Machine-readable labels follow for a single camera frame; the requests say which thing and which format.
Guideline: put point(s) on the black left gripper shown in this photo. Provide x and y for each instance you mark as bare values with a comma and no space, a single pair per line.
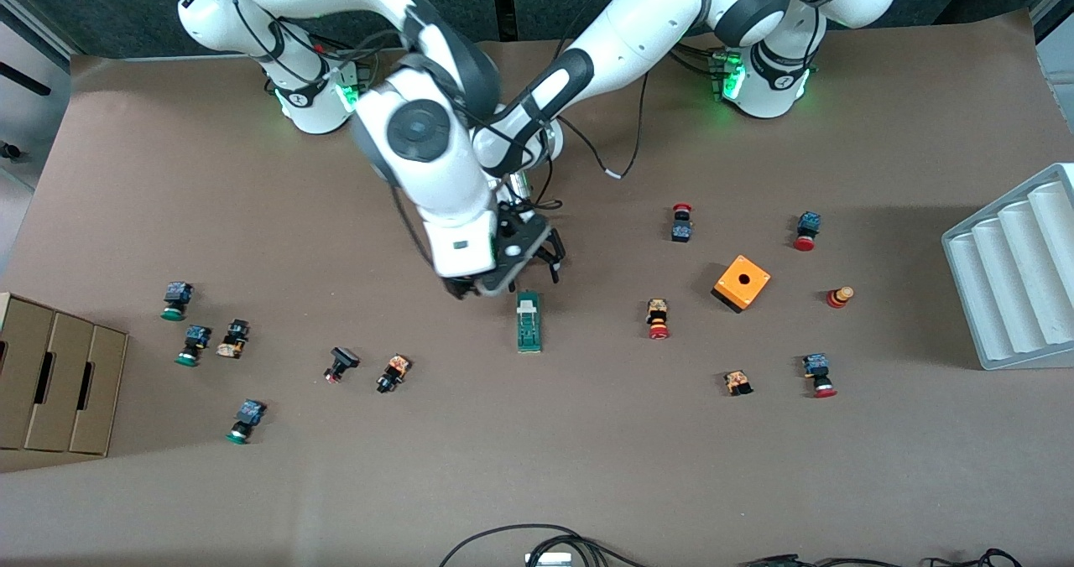
508,230

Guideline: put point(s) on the red mushroom button blue block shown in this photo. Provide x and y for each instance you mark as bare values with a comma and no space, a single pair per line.
818,375
807,231

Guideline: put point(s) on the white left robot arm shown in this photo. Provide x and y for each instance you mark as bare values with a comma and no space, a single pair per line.
646,22

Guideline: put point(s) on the green push button blue block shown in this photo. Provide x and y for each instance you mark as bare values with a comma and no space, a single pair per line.
176,299
193,345
245,421

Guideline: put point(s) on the brown paper table cover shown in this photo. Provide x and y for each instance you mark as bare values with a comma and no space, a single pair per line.
755,466

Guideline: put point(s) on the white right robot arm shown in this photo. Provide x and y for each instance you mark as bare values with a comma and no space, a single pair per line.
436,181

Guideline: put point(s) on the red orange button head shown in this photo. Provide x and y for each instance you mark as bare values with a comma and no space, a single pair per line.
839,297

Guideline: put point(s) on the grey ridged plastic tray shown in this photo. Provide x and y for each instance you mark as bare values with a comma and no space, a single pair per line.
1015,273

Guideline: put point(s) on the black push button orange block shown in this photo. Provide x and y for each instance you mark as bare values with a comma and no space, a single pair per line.
393,373

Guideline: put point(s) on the brown cardboard divider box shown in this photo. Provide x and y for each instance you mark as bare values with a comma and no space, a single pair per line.
63,382

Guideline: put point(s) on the orange box with round hole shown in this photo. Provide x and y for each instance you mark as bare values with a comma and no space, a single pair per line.
742,280

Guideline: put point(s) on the green terminal block part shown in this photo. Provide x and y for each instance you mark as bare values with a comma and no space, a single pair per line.
529,328

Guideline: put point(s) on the red push button orange block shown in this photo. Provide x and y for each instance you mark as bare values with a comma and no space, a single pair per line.
658,319

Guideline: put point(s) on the black square push button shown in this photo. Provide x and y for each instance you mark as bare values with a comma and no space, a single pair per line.
340,364

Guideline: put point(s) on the red push button black block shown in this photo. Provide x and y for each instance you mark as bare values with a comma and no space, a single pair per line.
681,225

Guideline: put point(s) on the black knob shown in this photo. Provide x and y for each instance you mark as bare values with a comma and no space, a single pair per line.
10,151

